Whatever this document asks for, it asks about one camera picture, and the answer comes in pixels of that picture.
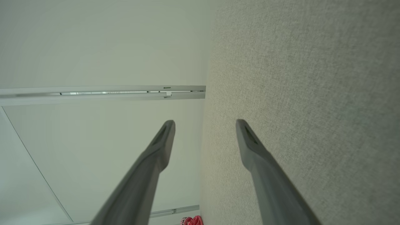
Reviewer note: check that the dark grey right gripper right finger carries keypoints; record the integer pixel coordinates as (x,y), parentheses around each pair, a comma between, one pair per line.
(272,184)

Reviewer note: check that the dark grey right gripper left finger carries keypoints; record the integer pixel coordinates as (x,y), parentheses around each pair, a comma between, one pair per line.
(140,181)

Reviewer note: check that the red basketball jersey white trim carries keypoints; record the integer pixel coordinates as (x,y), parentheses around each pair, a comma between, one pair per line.
(193,221)

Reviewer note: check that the grey partition post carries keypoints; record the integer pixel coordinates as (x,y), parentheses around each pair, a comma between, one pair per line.
(175,211)
(93,97)

